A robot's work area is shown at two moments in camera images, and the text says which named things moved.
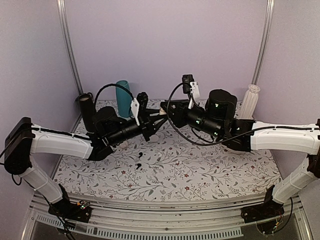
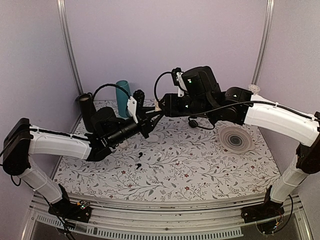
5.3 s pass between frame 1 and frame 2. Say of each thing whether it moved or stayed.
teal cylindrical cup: stayed
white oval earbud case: stayed
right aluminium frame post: stayed
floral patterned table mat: stayed
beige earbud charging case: moved
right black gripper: moved
